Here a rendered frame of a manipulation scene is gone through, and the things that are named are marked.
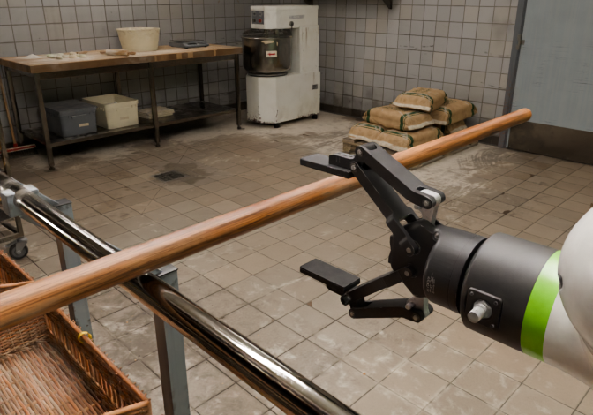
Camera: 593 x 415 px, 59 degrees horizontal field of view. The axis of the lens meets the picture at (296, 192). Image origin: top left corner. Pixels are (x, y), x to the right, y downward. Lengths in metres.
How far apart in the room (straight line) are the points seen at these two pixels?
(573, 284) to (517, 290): 0.13
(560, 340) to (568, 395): 1.95
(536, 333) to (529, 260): 0.06
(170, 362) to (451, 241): 0.75
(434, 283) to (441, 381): 1.80
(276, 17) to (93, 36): 1.90
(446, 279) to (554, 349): 0.10
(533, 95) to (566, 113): 0.33
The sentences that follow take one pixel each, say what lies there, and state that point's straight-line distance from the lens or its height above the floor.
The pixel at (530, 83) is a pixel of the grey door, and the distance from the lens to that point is 5.46.
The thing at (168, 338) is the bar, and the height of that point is 0.81.
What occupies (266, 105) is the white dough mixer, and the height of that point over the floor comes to 0.27.
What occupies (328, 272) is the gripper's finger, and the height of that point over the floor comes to 1.13.
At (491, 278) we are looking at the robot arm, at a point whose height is 1.22.
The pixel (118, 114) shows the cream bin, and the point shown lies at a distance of 5.35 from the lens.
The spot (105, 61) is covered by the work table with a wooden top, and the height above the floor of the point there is 0.88.
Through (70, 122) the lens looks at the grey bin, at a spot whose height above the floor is 0.36.
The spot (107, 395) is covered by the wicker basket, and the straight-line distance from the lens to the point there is 1.28.
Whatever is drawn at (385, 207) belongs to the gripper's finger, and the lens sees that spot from 0.53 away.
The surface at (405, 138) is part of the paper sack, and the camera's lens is 4.67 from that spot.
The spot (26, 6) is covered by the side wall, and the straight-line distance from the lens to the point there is 5.72.
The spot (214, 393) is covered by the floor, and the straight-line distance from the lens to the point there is 2.19.
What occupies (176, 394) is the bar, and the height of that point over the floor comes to 0.67.
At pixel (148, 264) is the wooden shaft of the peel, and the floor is 1.19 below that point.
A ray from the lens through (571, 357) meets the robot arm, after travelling 0.46.
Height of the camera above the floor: 1.44
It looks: 21 degrees down
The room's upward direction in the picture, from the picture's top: straight up
